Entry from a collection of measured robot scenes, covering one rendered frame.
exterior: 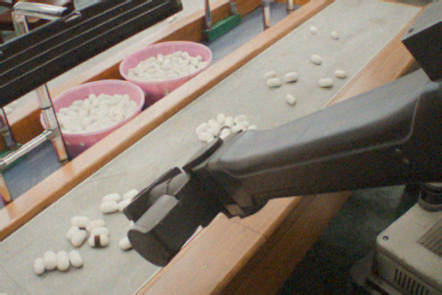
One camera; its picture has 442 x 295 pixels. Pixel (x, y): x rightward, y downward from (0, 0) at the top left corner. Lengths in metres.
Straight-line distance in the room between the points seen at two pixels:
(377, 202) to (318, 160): 1.74
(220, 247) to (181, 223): 0.29
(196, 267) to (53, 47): 0.40
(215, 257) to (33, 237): 0.36
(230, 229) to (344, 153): 0.56
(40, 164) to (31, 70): 0.55
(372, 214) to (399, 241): 0.77
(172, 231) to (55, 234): 0.46
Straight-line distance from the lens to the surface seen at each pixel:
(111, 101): 1.32
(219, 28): 1.79
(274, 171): 0.37
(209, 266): 0.78
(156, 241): 0.52
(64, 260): 0.87
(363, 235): 1.91
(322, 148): 0.31
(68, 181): 1.03
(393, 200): 2.07
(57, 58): 0.78
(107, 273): 0.85
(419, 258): 1.21
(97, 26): 0.83
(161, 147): 1.09
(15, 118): 1.32
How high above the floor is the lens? 1.35
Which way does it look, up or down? 35 degrees down
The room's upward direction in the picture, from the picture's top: 7 degrees counter-clockwise
